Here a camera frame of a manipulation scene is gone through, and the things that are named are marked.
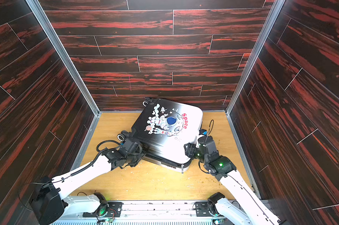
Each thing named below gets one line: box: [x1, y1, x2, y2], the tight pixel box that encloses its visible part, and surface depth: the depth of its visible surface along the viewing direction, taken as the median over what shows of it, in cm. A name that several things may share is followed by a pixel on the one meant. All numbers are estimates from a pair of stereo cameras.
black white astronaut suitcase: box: [131, 97, 204, 172], surface depth 83 cm
